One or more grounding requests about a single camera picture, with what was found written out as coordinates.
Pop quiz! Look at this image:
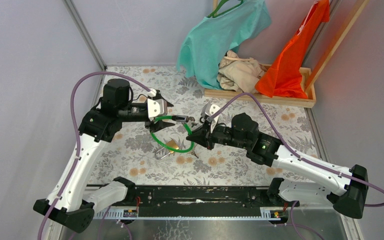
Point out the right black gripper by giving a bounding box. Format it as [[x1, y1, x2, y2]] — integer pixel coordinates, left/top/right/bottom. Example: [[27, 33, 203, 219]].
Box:
[[187, 119, 249, 150]]

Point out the small silver cable-lock key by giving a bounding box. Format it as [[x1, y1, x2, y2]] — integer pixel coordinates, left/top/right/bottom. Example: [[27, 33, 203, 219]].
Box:
[[186, 116, 198, 128]]

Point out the green cable lock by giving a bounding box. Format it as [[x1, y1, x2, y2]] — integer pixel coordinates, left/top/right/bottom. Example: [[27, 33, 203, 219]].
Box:
[[150, 115, 195, 154]]

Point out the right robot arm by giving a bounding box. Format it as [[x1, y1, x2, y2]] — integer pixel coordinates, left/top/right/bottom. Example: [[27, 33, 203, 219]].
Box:
[[186, 113, 368, 219]]

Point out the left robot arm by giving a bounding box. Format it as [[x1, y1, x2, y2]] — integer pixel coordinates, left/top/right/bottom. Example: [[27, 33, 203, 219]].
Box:
[[33, 78, 172, 233]]

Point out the brass padlock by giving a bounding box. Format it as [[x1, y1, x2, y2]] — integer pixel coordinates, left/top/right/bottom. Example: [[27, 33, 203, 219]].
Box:
[[154, 139, 179, 160]]

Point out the floral table mat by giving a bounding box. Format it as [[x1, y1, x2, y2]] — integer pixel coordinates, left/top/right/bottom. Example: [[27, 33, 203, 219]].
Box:
[[88, 66, 318, 186]]

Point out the teal t-shirt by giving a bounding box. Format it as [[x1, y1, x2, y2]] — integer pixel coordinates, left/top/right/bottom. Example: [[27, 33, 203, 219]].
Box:
[[176, 0, 272, 90]]

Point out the beige crumpled cloth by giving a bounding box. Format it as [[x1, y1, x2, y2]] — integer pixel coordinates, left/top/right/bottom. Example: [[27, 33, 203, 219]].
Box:
[[217, 50, 267, 94]]

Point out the orange t-shirt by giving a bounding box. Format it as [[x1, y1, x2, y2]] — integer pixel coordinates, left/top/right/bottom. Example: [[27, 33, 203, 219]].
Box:
[[254, 0, 330, 99]]

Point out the green clothes hanger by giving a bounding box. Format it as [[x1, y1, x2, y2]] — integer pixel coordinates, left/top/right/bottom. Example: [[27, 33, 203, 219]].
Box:
[[206, 0, 245, 19]]

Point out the wooden tray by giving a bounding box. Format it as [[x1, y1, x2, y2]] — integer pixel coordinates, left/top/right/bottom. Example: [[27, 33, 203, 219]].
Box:
[[204, 67, 317, 108]]

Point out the wooden rack pole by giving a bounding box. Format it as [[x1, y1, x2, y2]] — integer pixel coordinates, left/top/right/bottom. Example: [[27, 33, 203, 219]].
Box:
[[304, 0, 369, 93]]

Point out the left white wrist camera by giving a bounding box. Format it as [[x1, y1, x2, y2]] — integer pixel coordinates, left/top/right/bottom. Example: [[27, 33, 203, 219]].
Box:
[[146, 98, 168, 121]]

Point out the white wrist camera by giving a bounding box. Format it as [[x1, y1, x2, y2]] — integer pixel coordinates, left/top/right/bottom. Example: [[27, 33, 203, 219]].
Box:
[[201, 102, 221, 133], [146, 98, 168, 121]]

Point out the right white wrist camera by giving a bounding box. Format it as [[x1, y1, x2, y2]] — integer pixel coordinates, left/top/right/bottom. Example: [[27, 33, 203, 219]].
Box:
[[201, 102, 221, 133]]

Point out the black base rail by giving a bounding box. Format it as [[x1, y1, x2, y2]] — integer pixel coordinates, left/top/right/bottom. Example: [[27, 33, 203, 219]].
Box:
[[104, 185, 301, 219]]

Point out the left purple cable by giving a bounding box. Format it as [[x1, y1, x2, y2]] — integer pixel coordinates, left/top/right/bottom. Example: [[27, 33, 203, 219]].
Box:
[[36, 71, 158, 240]]

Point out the aluminium corner post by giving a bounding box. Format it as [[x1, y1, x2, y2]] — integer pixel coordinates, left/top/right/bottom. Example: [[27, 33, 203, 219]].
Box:
[[62, 0, 107, 70]]

